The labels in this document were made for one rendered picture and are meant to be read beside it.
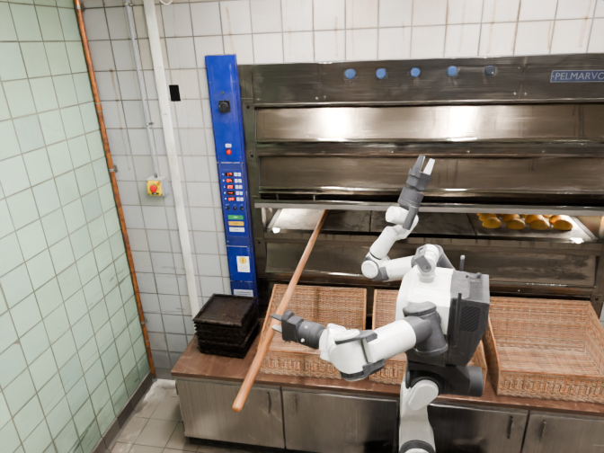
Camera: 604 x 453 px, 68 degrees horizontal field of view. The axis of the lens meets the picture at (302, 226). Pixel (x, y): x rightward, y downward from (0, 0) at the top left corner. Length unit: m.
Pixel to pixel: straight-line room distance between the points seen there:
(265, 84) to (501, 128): 1.19
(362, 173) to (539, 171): 0.87
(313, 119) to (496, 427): 1.79
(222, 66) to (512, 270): 1.88
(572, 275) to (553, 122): 0.84
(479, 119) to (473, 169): 0.25
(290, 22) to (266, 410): 1.99
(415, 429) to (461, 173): 1.25
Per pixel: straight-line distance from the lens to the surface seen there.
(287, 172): 2.48
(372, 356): 1.32
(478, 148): 2.43
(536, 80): 2.45
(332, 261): 2.63
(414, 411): 1.92
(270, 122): 2.44
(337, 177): 2.43
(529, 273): 2.74
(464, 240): 2.58
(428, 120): 2.37
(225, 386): 2.58
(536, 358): 2.79
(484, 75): 2.39
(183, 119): 2.59
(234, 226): 2.63
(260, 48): 2.41
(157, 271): 3.02
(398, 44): 2.33
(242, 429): 2.77
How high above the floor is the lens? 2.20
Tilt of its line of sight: 22 degrees down
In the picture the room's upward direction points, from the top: 2 degrees counter-clockwise
